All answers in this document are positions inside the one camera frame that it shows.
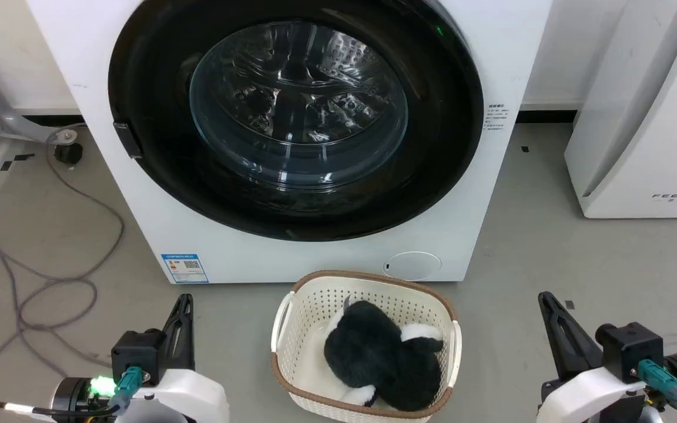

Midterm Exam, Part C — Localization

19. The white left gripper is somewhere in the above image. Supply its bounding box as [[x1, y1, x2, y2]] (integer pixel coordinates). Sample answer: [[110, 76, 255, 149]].
[[116, 294, 231, 423]]

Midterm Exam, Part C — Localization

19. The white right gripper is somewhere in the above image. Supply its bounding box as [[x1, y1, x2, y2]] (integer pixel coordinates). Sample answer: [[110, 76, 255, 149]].
[[536, 291, 649, 423]]

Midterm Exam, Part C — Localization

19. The black round washer door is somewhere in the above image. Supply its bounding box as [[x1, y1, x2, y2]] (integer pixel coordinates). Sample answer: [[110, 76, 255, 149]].
[[108, 0, 485, 242]]

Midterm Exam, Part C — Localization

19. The white front-load washing machine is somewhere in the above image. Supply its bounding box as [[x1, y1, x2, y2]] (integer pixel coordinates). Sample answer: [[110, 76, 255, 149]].
[[26, 0, 554, 286]]

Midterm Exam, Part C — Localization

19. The blue energy label sticker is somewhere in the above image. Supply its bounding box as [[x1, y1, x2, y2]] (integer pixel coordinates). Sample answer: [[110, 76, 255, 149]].
[[161, 253, 210, 284]]

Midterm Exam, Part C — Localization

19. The white basket with brown rim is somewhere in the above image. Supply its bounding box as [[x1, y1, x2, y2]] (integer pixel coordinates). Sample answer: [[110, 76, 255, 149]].
[[270, 270, 463, 423]]

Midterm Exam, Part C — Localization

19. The round white filter cover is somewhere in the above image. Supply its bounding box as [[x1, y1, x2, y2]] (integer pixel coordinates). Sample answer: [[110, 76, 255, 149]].
[[383, 251, 442, 281]]

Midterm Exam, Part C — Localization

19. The black and white plush toy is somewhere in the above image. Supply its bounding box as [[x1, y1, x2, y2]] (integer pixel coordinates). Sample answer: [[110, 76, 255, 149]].
[[323, 300, 444, 412]]

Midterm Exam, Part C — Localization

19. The black caster wheel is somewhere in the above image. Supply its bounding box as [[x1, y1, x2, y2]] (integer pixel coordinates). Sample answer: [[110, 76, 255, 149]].
[[54, 143, 84, 166]]

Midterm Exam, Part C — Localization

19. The white air purifier appliance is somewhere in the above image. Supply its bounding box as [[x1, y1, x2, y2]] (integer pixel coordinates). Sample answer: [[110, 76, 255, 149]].
[[564, 0, 677, 220]]

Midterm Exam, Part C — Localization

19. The grey metal stand leg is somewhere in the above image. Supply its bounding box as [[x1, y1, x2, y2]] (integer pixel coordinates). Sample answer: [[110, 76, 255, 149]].
[[0, 63, 78, 143]]

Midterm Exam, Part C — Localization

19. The teal plug right camera cable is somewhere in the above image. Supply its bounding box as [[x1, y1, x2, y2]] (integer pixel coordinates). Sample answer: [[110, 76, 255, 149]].
[[636, 359, 677, 423]]

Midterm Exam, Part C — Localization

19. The grey floor cable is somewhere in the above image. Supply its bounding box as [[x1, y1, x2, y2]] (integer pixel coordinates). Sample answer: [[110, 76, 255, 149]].
[[0, 125, 126, 406]]

